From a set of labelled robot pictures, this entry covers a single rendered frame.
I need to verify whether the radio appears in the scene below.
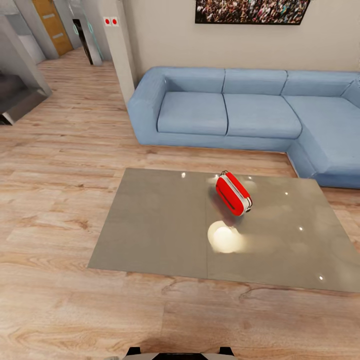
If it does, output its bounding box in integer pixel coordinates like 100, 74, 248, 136
216, 172, 253, 216

